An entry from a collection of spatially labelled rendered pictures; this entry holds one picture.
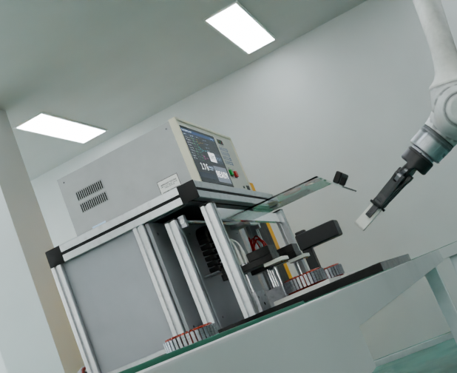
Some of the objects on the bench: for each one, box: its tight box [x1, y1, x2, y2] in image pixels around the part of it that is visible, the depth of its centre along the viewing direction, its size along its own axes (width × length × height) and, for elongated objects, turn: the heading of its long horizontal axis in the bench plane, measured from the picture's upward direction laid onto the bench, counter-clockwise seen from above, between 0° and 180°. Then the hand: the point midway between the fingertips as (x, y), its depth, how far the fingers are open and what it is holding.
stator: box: [163, 322, 219, 354], centre depth 142 cm, size 11×11×4 cm
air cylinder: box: [251, 290, 271, 312], centre depth 182 cm, size 5×8×6 cm
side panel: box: [51, 224, 186, 373], centre depth 172 cm, size 28×3×32 cm, turn 8°
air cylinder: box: [265, 285, 289, 307], centre depth 205 cm, size 5×8×6 cm
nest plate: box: [274, 275, 342, 306], centre depth 178 cm, size 15×15×1 cm
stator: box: [282, 267, 328, 295], centre depth 178 cm, size 11×11×4 cm
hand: (367, 216), depth 177 cm, fingers closed
